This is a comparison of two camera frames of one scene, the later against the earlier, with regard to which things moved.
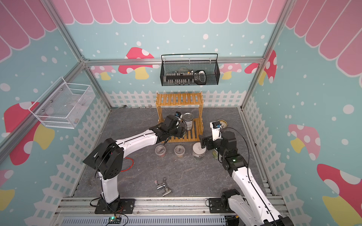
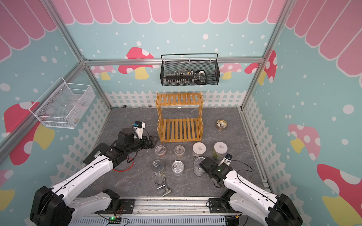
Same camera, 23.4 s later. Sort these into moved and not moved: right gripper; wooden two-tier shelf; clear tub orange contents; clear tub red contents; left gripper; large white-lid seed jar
Moved: left gripper; right gripper
Not moved: clear tub orange contents; wooden two-tier shelf; clear tub red contents; large white-lid seed jar
